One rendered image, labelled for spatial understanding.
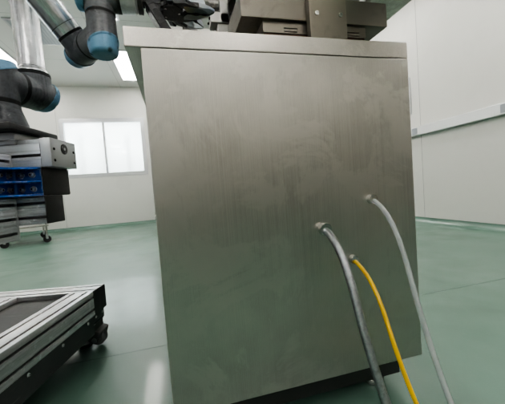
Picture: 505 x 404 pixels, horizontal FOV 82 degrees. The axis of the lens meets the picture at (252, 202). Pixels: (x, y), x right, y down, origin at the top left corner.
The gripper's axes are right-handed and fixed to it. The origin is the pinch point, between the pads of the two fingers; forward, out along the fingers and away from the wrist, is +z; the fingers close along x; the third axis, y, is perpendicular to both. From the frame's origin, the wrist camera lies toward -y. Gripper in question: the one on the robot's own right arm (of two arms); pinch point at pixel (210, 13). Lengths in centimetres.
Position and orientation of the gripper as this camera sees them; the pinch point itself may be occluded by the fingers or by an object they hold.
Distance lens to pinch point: 102.9
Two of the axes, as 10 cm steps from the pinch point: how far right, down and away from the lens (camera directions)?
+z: 9.7, -0.8, 2.5
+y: -0.7, -10.0, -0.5
